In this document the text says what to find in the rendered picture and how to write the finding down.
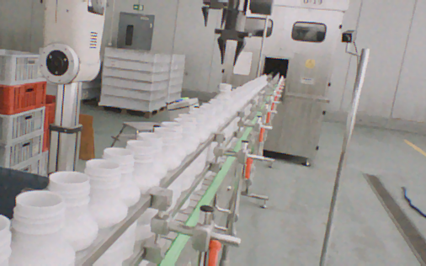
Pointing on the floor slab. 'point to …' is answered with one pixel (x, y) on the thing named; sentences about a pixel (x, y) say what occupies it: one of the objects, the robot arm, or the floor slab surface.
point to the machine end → (293, 67)
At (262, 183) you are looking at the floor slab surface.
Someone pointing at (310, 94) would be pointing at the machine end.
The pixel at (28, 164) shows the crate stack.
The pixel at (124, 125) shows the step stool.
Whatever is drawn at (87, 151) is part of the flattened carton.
